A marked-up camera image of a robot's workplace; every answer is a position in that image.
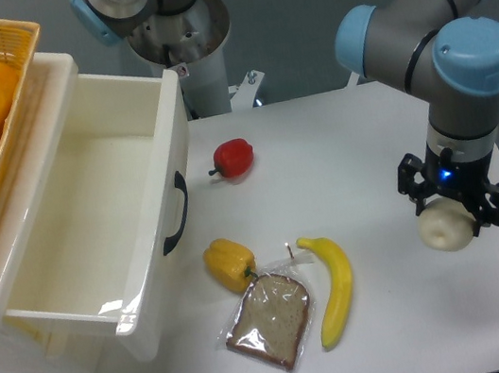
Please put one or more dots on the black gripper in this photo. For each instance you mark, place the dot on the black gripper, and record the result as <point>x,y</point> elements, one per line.
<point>466,182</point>

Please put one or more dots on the pale white pear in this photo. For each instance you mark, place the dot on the pale white pear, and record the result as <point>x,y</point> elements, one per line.
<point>445,225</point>

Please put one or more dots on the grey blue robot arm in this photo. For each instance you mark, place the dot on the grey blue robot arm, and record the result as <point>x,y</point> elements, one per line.
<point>430,49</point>

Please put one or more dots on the open white plastic drawer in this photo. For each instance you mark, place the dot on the open white plastic drawer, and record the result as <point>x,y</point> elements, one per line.
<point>103,242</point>

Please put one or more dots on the white drawer cabinet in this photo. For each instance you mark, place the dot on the white drawer cabinet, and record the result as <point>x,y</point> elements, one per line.
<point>30,344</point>

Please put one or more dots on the yellow banana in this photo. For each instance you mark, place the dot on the yellow banana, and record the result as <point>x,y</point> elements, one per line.
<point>340,298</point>

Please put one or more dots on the red bell pepper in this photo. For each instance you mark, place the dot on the red bell pepper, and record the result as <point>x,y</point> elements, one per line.
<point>232,159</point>

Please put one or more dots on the bagged slice of bread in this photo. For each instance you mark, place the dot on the bagged slice of bread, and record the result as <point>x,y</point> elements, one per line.
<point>271,320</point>

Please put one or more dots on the yellow bell pepper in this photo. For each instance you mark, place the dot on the yellow bell pepper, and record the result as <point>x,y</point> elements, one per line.
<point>230,263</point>

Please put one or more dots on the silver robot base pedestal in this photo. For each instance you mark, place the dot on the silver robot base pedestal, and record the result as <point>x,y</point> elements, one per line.
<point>191,43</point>

